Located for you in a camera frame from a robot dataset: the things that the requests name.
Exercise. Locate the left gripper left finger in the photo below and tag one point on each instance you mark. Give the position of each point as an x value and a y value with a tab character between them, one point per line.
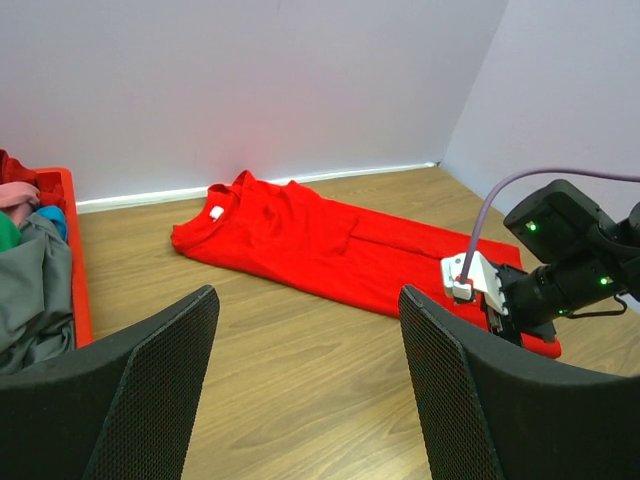
122	407

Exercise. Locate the pink t shirt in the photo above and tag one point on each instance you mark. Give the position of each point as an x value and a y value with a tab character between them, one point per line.
19	200

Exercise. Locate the dark red garment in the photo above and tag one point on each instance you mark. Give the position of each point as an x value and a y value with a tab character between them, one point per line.
48	182

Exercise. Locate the blue garment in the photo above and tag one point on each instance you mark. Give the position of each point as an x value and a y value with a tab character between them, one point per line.
57	217

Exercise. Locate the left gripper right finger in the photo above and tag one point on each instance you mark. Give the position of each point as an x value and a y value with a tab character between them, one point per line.
491	410

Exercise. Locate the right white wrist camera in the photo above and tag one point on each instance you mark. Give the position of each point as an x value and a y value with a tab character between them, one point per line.
482	278

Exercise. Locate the grey t shirt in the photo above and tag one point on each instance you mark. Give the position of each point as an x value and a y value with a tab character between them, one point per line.
37	319

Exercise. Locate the red plastic bin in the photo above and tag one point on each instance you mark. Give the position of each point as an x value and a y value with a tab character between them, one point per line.
80	295

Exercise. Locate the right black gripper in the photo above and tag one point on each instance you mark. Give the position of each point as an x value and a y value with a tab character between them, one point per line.
585	285

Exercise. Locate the green t shirt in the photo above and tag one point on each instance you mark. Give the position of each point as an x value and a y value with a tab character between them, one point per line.
10	235

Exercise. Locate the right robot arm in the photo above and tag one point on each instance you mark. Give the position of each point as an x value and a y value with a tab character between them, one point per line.
559	221

